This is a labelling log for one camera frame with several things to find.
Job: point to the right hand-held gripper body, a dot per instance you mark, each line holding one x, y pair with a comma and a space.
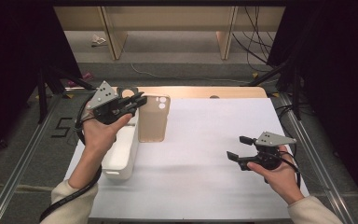
268, 158

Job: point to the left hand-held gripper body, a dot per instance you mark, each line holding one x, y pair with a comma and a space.
108, 109

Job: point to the grey transparent phone case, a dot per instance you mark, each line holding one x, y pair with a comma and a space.
119, 93

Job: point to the beige phone case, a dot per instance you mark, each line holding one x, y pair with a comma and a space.
152, 124

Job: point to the white plastic bin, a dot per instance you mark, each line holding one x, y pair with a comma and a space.
121, 155

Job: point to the person's right hand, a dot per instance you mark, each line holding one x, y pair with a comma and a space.
281, 180

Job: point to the person's left hand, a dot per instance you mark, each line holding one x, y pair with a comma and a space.
101, 137

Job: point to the small purple object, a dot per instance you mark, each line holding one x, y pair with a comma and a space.
85, 76

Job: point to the black metal stand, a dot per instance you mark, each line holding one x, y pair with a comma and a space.
296, 93
42, 99

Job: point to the crumpled paper scrap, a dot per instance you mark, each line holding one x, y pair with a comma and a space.
98, 39

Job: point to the light wooden desk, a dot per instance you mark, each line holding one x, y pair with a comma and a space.
167, 18

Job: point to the black curtain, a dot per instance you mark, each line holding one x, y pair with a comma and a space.
338, 77
15, 62

